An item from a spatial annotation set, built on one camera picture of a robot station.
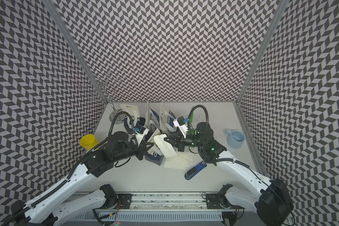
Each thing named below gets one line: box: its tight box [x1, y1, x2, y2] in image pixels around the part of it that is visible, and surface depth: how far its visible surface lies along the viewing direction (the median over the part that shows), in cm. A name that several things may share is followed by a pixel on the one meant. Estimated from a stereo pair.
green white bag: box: [186, 105, 195, 136], surface depth 61 cm
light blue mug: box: [225, 129, 246, 149], surface depth 91 cm
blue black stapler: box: [184, 160, 208, 181], surface depth 84 cm
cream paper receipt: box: [153, 134, 178, 159], surface depth 68 cm
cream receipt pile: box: [164, 151, 195, 170], surface depth 89 cm
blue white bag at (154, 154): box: [144, 128, 165, 166], surface depth 71 cm
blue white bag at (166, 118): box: [159, 102, 179, 136], surface depth 84 cm
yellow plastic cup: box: [79, 133, 100, 151], surface depth 80 cm
